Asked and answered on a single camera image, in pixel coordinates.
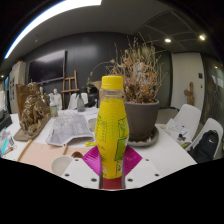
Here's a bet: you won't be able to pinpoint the white plastic chair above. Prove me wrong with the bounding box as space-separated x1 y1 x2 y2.
173 103 202 141
68 92 89 110
186 118 224 161

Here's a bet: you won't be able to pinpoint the black wall monitor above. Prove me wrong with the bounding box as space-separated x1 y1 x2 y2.
28 49 67 84

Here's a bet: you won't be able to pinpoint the loose paper sheets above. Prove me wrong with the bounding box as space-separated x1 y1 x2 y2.
164 118 193 144

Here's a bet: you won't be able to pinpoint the dried plant in grey pot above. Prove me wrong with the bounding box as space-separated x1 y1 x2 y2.
106 33 168 143

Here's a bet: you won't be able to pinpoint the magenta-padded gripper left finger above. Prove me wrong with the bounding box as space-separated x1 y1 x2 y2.
61 144 103 190

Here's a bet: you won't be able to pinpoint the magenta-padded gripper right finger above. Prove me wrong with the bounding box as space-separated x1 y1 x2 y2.
121 144 164 190

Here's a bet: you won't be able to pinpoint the black backpack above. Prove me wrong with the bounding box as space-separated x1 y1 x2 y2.
187 129 219 164

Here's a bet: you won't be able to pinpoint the small glass jar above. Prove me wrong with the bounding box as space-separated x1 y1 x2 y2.
87 117 98 133

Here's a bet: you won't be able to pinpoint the printed newspaper sheet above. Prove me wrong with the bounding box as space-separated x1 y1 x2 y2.
45 114 95 147

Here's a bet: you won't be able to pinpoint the black desktop device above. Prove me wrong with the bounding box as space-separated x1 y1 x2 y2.
0 109 13 131

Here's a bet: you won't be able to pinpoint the white panel with photos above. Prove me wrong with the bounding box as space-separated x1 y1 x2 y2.
8 61 27 114

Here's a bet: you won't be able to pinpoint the wooden easel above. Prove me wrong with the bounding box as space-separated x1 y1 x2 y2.
61 69 80 109

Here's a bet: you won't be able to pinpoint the yellow drink bottle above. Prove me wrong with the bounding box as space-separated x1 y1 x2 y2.
94 75 130 180

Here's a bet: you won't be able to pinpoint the flat round red coaster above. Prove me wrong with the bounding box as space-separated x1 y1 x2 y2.
101 175 124 190

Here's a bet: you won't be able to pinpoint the wooden figure statue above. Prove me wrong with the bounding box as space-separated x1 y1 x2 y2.
183 81 196 107

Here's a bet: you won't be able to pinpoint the clear spray bottle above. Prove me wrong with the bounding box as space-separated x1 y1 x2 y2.
76 92 87 113

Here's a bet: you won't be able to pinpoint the white plaster bust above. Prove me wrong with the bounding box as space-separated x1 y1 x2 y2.
49 88 64 111

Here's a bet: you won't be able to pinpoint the small green-labelled bottle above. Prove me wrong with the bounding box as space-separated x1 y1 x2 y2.
49 94 59 118

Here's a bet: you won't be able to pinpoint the beige speckled cup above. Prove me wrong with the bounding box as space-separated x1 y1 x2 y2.
50 151 84 177

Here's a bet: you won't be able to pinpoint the grey plant saucer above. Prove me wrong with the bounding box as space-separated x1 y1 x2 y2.
127 126 160 148

